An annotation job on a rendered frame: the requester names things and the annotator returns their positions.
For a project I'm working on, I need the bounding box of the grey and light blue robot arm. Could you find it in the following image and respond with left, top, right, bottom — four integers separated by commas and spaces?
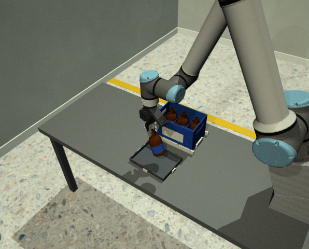
139, 0, 309, 168

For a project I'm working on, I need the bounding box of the dark blue crate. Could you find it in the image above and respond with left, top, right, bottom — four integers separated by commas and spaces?
157, 102, 206, 150

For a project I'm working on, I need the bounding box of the cream flat bar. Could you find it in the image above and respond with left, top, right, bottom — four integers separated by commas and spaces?
143, 131, 208, 173

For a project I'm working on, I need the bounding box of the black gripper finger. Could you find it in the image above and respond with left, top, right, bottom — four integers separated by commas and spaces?
144, 120, 152, 137
152, 122, 159, 133

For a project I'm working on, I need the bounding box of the brown glass bottle with blue label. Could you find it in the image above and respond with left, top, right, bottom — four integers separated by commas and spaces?
149, 129, 165, 157

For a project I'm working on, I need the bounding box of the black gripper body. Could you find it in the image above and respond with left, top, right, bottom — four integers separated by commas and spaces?
139, 105, 157, 124

